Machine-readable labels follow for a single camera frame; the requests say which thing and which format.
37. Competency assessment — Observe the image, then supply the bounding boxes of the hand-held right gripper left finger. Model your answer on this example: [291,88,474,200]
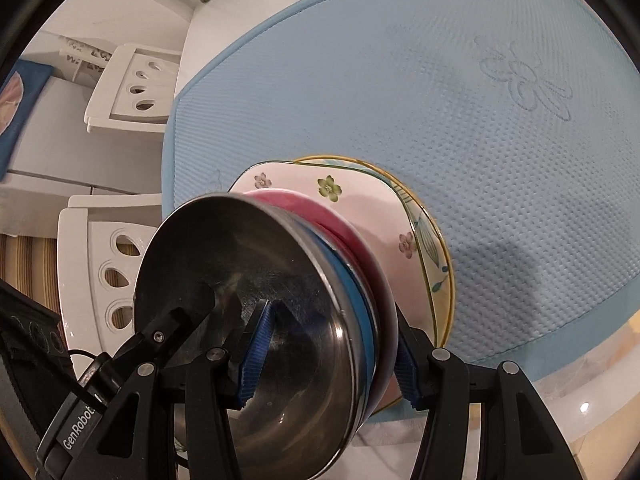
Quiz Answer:
[92,300,275,480]

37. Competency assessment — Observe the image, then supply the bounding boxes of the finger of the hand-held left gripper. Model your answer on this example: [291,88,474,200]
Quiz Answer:
[112,282,217,368]

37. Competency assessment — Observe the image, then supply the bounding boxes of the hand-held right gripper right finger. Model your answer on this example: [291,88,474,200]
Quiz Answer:
[397,327,576,480]

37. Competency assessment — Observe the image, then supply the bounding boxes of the blue steel-lined bowl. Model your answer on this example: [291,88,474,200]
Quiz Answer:
[132,192,378,473]

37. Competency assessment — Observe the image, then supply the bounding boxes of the round yellow-rimmed plate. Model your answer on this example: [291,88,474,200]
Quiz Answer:
[292,155,456,348]

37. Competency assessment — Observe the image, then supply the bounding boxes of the magenta steel-lined bowl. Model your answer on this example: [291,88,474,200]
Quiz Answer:
[242,189,399,406]

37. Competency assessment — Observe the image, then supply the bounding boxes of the square white floral plate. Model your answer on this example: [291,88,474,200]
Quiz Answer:
[227,160,441,346]

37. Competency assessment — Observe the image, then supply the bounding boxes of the white carved dining chair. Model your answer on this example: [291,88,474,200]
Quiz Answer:
[84,44,181,134]
[56,194,168,376]

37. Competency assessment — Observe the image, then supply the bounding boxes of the striped floor rug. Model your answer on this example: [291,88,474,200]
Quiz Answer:
[0,234,68,321]

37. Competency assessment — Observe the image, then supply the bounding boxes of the blue printed board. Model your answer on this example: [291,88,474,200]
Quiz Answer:
[0,59,54,181]

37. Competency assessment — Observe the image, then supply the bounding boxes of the white lattice cabinet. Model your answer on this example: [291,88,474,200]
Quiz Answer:
[54,34,117,83]

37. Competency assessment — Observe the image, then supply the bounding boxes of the light blue textured mat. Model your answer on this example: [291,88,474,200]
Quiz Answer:
[161,0,640,423]

